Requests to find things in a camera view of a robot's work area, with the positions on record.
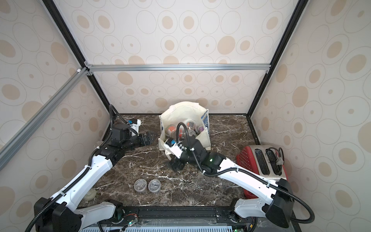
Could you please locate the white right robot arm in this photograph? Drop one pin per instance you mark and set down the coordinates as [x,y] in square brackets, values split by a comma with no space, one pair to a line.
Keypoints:
[274,199]

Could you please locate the red and steel toaster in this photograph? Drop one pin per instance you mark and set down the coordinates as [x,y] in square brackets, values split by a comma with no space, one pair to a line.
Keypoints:
[263,160]

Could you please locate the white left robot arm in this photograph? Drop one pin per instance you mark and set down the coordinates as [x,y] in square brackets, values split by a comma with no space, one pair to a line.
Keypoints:
[60,212]

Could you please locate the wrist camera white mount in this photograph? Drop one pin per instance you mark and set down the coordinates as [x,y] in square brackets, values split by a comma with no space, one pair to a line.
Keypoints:
[174,148]
[134,126]

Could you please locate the black corner frame post right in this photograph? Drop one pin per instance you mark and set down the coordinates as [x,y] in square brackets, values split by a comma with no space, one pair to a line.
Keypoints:
[292,23]

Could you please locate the red lid seed jar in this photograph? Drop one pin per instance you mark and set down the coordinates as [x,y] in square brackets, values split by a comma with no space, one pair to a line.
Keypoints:
[171,131]

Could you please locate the silver aluminium bar left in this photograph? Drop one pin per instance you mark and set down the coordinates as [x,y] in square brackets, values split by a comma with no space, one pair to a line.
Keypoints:
[23,135]

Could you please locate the silver aluminium crossbar back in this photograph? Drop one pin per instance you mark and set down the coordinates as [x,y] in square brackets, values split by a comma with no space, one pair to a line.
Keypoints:
[179,67]

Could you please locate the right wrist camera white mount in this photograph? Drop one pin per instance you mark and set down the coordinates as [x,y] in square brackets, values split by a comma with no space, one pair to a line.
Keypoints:
[174,148]

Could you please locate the black corner frame post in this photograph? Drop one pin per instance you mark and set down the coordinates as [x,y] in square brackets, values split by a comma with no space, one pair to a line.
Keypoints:
[56,16]
[292,23]

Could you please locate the clear seed jar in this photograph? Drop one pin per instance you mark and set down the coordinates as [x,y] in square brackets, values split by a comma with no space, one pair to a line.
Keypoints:
[140,185]
[154,186]

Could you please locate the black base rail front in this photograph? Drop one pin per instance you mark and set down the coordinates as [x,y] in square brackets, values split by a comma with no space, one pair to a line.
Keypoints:
[191,219]

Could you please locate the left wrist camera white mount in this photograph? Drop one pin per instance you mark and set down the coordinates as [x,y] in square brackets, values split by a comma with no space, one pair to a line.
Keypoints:
[134,126]

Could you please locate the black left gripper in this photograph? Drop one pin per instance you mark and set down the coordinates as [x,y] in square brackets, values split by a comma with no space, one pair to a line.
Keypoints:
[145,141]

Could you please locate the cream canvas starry night bag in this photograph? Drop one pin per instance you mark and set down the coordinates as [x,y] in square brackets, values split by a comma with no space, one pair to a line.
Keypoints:
[185,112]

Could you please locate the black corner frame post left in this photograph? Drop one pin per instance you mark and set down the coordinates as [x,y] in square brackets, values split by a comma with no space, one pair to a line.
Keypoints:
[56,16]

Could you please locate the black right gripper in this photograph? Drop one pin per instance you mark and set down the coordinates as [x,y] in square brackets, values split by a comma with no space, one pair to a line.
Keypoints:
[177,158]

